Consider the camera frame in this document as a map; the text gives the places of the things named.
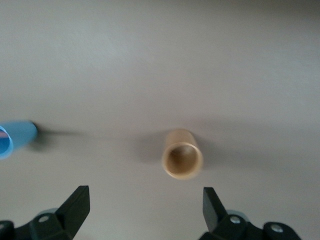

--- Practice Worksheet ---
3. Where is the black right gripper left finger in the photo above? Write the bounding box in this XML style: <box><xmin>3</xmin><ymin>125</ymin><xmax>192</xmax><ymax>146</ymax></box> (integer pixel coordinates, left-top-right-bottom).
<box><xmin>0</xmin><ymin>185</ymin><xmax>91</xmax><ymax>240</ymax></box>

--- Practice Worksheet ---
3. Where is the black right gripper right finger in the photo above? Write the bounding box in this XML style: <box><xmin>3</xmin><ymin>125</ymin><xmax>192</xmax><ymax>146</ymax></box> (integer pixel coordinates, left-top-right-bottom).
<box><xmin>200</xmin><ymin>186</ymin><xmax>301</xmax><ymax>240</ymax></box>

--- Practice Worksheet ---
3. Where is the blue plastic cup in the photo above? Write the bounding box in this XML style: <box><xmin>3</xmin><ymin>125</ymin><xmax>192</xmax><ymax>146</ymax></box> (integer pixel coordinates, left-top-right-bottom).
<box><xmin>0</xmin><ymin>120</ymin><xmax>39</xmax><ymax>161</ymax></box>

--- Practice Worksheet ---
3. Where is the tan wooden cup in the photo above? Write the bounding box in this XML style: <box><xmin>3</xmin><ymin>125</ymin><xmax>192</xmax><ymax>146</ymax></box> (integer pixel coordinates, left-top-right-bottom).
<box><xmin>160</xmin><ymin>127</ymin><xmax>204</xmax><ymax>181</ymax></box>

